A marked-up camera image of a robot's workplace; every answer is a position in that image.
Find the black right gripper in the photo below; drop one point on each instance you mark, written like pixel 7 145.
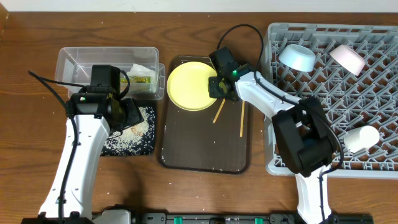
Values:
pixel 218 88

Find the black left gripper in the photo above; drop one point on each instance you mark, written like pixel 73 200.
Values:
pixel 135 115

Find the wooden chopstick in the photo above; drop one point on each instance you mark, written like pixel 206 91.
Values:
pixel 242 119
pixel 219 111

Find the yellow round plate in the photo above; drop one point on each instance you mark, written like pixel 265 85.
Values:
pixel 187 86

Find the white rice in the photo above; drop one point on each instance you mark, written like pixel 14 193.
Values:
pixel 136 140

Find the green snack wrapper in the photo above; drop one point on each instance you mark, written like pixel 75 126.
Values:
pixel 132 80

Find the white tissue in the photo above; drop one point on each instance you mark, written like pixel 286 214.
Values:
pixel 141 71

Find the light blue bowl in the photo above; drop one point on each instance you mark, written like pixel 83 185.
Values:
pixel 298 57

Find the pink bowl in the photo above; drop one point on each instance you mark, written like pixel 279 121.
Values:
pixel 348 59

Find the white cup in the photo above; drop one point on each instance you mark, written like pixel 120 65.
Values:
pixel 361 138

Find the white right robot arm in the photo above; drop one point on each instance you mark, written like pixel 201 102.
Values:
pixel 303 136

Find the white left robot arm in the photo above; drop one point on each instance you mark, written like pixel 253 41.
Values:
pixel 94 116

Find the black food waste tray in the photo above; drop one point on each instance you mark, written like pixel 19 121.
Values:
pixel 149 130

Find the clear plastic waste bin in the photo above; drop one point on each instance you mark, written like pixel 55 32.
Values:
pixel 74 66

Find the grey dishwasher rack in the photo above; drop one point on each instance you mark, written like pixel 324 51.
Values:
pixel 350 101

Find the peanut shells pile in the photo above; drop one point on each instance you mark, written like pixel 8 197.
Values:
pixel 137 131

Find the dark brown serving tray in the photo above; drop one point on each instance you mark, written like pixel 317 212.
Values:
pixel 190 140

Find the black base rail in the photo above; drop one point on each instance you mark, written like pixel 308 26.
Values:
pixel 274 218

